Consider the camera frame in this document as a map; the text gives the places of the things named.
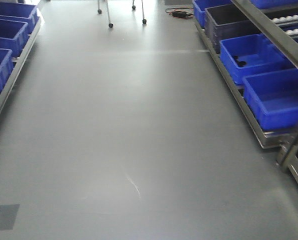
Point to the blue bin with black parts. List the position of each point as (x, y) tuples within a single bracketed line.
[(250, 55)]

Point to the blue bin right shelf near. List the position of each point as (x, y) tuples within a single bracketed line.
[(273, 98)]

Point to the right metal roller shelf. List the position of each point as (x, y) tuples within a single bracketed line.
[(277, 20)]

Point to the blue bin left shelf far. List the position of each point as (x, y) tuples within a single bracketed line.
[(20, 13)]

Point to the dark navy bin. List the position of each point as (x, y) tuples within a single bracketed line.
[(225, 22)]

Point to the black power adapter with cables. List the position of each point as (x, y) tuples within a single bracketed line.
[(180, 12)]

